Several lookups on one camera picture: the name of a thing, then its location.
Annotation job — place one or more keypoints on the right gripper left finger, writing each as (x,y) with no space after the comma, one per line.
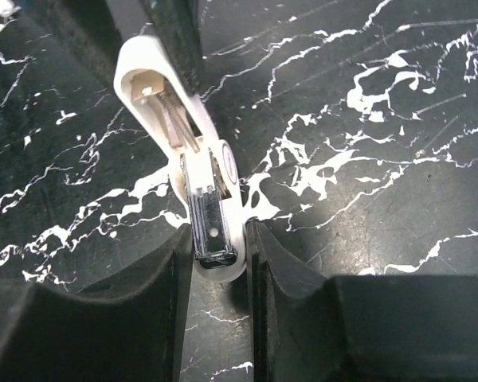
(127,327)

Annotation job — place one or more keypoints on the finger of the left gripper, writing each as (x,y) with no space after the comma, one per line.
(175,23)

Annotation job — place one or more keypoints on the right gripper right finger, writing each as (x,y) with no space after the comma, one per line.
(356,327)

